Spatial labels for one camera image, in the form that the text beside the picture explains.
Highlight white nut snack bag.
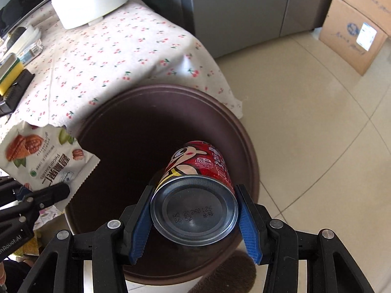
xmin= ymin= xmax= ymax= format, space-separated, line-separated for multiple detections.
xmin=1 ymin=121 xmax=100 ymax=212

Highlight red can with cartoon face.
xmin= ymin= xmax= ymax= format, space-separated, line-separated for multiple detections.
xmin=151 ymin=141 xmax=239 ymax=247

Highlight yellow green sponge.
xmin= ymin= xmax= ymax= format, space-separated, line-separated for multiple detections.
xmin=0 ymin=53 xmax=24 ymax=97

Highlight black plastic food tray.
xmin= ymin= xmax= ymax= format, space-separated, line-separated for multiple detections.
xmin=0 ymin=69 xmax=35 ymax=117

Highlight light blue milk carton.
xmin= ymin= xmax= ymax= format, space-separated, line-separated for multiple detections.
xmin=17 ymin=39 xmax=43 ymax=66

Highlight brown plastic trash bin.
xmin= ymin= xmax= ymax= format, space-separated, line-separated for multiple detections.
xmin=65 ymin=85 xmax=260 ymax=286

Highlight cherry print tablecloth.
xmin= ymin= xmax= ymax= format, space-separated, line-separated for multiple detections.
xmin=1 ymin=0 xmax=243 ymax=135

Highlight white stacked bowls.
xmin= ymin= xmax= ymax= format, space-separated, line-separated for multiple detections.
xmin=5 ymin=25 xmax=41 ymax=56

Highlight black microwave oven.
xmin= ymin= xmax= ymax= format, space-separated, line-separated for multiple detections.
xmin=0 ymin=0 xmax=59 ymax=39

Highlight lower cardboard box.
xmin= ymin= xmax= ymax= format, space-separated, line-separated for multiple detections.
xmin=319 ymin=0 xmax=388 ymax=75

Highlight grey refrigerator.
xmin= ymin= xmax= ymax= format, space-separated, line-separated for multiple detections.
xmin=142 ymin=0 xmax=331 ymax=58

